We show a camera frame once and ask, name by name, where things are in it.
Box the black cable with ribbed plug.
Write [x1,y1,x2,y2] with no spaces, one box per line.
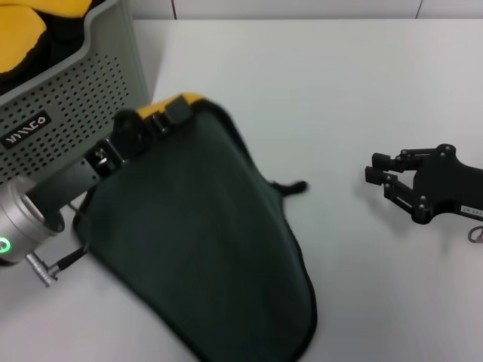
[24,201,91,290]

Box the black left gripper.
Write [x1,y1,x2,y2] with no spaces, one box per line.
[26,94,195,219]

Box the green yellow towel black trim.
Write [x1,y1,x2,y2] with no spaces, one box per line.
[73,92,318,362]

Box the grey perforated storage box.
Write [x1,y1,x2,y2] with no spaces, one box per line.
[0,0,154,186]

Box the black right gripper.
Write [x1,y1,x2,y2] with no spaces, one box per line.
[364,143,483,226]

